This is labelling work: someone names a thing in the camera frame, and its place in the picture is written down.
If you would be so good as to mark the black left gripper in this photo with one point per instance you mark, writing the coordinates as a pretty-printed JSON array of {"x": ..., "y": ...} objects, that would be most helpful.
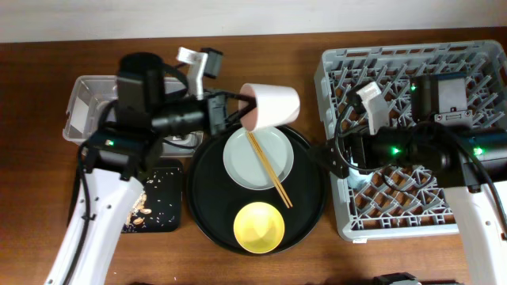
[{"x": 219, "y": 104}]

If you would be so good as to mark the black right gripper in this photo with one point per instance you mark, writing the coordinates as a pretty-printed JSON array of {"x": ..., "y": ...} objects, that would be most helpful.
[{"x": 360, "y": 141}]

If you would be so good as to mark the pink plastic cup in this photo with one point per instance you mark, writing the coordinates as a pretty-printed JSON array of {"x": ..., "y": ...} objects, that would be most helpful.
[{"x": 276, "y": 106}]

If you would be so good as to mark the blue plastic cup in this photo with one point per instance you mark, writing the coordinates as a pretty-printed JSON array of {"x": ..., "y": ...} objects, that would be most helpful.
[{"x": 356, "y": 180}]

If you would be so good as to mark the yellow bowl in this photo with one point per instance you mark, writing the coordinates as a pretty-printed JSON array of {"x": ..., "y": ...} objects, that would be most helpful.
[{"x": 259, "y": 227}]

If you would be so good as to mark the noodle and rice leftovers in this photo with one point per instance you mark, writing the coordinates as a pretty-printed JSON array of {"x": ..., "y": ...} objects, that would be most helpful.
[{"x": 158, "y": 208}]

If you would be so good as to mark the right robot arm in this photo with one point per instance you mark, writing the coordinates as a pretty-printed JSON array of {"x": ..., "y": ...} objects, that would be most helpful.
[{"x": 467, "y": 162}]

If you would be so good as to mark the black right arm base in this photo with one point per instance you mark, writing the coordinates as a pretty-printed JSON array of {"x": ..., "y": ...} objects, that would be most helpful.
[{"x": 400, "y": 278}]

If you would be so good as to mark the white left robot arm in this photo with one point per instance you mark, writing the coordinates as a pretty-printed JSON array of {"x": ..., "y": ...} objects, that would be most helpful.
[{"x": 153, "y": 102}]

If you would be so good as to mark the grey dishwasher rack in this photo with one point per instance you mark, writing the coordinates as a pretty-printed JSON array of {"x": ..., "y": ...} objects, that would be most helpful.
[{"x": 376, "y": 212}]

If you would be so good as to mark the lower wooden chopstick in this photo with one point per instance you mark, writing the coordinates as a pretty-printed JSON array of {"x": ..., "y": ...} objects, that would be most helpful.
[{"x": 269, "y": 174}]

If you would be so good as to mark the grey round plate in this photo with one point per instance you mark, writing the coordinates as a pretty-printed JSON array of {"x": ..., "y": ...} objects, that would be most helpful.
[{"x": 244, "y": 166}]

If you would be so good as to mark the black round tray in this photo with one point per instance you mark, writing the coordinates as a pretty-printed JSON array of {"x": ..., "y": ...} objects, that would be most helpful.
[{"x": 214, "y": 199}]

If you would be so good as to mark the black rectangular tray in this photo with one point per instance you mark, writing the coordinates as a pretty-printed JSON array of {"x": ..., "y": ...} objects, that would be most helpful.
[{"x": 120, "y": 206}]

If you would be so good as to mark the clear plastic bin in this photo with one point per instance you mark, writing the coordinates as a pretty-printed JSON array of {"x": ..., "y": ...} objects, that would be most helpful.
[{"x": 89, "y": 97}]

